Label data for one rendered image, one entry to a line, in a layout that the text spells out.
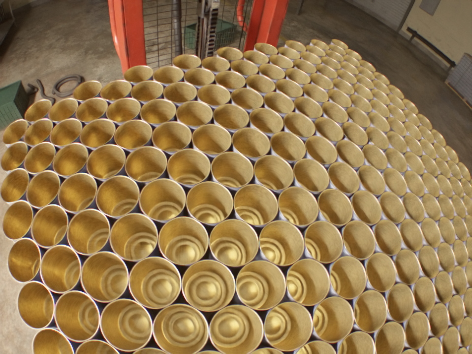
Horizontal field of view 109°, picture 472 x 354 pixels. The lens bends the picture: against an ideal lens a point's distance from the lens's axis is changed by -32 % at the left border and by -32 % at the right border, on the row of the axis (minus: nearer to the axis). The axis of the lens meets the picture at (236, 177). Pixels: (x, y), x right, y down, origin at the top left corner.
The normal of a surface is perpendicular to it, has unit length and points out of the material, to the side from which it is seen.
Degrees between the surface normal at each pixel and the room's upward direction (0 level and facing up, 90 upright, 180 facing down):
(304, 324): 89
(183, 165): 92
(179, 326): 2
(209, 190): 92
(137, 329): 2
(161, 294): 2
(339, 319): 89
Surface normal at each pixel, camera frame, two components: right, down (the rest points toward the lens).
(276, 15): 0.52, 0.75
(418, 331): -0.94, -0.35
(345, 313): -0.97, 0.08
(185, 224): 0.06, 0.85
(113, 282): 0.16, -0.53
